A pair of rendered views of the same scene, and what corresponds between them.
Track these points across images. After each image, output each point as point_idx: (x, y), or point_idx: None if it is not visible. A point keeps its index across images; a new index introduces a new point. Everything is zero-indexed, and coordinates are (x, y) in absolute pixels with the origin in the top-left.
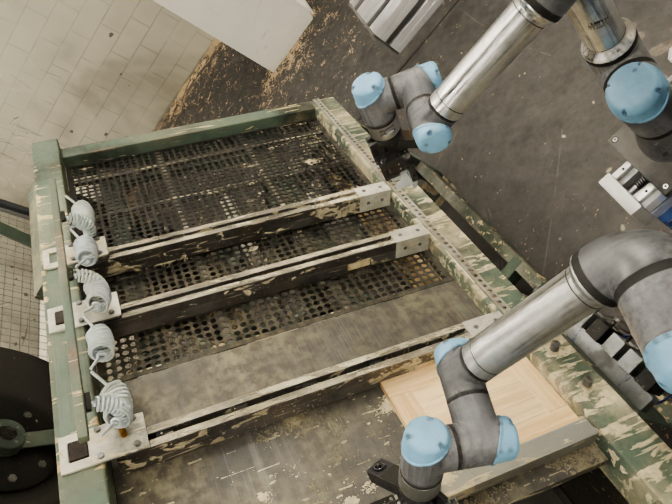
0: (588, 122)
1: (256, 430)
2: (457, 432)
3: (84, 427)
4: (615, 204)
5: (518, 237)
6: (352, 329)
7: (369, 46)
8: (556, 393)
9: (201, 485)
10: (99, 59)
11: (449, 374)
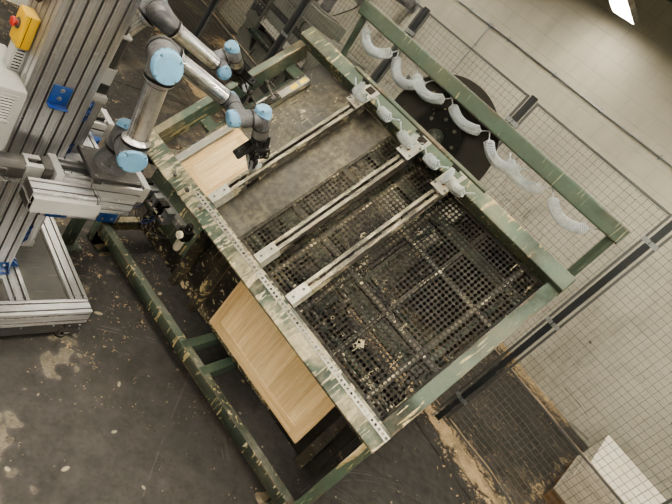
0: (117, 487)
1: None
2: (222, 50)
3: (357, 68)
4: (118, 402)
5: (199, 420)
6: (288, 191)
7: None
8: (189, 174)
9: (327, 109)
10: None
11: (225, 62)
